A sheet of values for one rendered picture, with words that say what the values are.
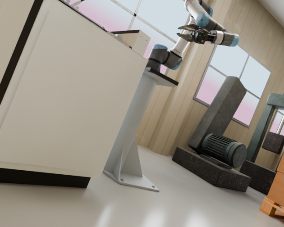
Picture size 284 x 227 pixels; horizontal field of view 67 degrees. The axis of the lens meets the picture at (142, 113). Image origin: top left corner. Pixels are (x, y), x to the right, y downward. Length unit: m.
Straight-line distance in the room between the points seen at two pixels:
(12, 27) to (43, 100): 0.36
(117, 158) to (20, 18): 1.18
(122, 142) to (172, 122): 2.09
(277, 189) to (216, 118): 1.43
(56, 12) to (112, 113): 0.54
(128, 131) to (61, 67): 0.80
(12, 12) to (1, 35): 0.08
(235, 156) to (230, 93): 1.18
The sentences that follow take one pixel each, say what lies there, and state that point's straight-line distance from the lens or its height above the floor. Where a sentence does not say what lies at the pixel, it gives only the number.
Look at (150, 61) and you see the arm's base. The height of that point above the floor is 0.92.
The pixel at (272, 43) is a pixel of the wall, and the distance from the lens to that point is 5.75.
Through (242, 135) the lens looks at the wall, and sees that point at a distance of 5.38.
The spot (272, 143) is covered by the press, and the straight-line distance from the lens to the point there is 4.94.
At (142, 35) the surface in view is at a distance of 1.33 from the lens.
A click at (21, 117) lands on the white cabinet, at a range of 1.04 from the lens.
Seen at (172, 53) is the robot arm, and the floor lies 1.05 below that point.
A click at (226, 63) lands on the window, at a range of 4.61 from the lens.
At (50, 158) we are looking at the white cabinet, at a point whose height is 0.15.
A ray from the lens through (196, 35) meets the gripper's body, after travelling 1.30.
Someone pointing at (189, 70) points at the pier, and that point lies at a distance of 3.72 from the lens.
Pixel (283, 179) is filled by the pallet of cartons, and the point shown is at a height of 0.44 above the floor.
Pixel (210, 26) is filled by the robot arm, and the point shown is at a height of 1.14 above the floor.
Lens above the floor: 0.52
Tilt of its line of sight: level
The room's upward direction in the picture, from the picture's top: 22 degrees clockwise
